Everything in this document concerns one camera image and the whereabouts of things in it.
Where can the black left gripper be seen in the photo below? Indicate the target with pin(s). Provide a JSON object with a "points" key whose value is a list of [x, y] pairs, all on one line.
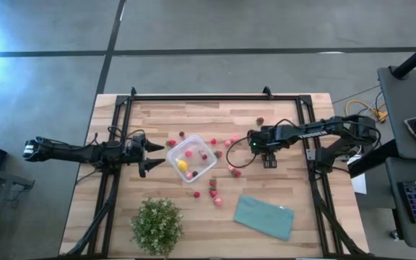
{"points": [[134, 151]]}

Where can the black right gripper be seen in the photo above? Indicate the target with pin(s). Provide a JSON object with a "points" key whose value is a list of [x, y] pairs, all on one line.
{"points": [[265, 141]]}

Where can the yellow toy lemon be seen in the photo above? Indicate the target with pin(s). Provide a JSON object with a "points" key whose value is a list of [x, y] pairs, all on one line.
{"points": [[182, 165]]}

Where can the dark red toy cherry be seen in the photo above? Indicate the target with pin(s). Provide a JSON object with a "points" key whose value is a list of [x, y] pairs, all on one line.
{"points": [[181, 134]]}

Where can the pink toy peach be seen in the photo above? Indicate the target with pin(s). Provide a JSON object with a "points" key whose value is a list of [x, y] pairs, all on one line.
{"points": [[232, 168], [189, 153]]}

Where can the pink toy strawberry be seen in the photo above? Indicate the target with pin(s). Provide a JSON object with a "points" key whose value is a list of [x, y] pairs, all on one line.
{"points": [[227, 143], [234, 137], [189, 175], [217, 201]]}

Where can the black toy grape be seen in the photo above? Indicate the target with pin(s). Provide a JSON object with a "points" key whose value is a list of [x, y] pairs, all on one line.
{"points": [[195, 173]]}

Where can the clear plastic tupperware container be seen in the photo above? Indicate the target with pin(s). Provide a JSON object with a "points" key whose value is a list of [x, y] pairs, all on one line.
{"points": [[208, 164]]}

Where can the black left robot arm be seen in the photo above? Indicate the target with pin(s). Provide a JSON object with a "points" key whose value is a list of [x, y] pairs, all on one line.
{"points": [[67, 153]]}

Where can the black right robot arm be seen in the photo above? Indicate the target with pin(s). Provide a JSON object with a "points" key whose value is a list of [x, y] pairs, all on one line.
{"points": [[312, 133]]}

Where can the teal folded cloth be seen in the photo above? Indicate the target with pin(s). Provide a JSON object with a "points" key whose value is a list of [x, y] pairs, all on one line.
{"points": [[264, 216]]}

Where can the green potted plant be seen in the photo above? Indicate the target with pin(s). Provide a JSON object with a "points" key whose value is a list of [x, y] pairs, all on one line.
{"points": [[157, 227]]}

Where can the white paper sheet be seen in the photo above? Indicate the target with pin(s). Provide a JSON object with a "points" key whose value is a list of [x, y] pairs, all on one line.
{"points": [[359, 184]]}

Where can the black stand base bar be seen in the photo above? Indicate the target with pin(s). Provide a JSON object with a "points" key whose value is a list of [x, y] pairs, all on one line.
{"points": [[370, 160]]}

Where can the dark metal stand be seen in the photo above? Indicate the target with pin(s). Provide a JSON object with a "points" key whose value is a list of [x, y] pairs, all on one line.
{"points": [[2, 177]]}

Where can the grey desk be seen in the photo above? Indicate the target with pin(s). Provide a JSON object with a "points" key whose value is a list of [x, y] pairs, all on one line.
{"points": [[406, 94]]}

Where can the black pole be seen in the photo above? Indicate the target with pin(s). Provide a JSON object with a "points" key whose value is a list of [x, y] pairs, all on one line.
{"points": [[415, 56]]}

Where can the silver corner bracket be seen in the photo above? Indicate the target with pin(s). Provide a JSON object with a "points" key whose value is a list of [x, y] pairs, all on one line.
{"points": [[311, 155]]}

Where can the black aluminium table frame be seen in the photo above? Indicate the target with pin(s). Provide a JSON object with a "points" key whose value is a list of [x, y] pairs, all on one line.
{"points": [[211, 97]]}

